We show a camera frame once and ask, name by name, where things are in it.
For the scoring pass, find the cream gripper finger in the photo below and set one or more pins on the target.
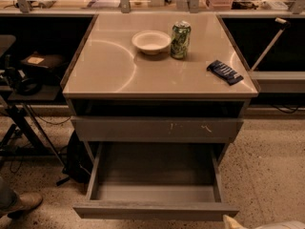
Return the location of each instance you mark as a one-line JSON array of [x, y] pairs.
[[231, 223]]

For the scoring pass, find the grey drawer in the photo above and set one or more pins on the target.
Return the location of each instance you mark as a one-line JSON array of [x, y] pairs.
[[170, 181], [156, 129]]

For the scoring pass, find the grey top drawer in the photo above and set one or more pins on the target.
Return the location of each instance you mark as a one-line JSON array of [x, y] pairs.
[[156, 129]]

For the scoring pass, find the grey drawer cabinet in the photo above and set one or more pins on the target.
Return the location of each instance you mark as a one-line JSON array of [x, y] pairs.
[[111, 77]]

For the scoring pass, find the dark blue snack bag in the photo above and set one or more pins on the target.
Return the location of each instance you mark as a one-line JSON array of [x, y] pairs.
[[225, 72]]

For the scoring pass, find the black backpack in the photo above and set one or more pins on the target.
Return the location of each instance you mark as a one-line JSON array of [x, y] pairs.
[[78, 164]]

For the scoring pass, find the white bowl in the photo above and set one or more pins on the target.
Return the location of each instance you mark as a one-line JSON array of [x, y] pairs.
[[151, 42]]

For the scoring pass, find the green soda can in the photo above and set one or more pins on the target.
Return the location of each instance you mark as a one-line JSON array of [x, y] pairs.
[[181, 35]]

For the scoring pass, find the brown shoe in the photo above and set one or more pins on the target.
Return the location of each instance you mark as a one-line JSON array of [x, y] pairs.
[[14, 207]]

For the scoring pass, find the black box with label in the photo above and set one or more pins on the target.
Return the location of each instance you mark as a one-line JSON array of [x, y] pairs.
[[48, 67]]

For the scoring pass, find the black headphones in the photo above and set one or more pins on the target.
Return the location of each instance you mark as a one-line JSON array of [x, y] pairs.
[[27, 86]]

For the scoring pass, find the white stick with handle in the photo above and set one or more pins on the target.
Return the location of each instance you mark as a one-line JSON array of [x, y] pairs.
[[284, 24]]

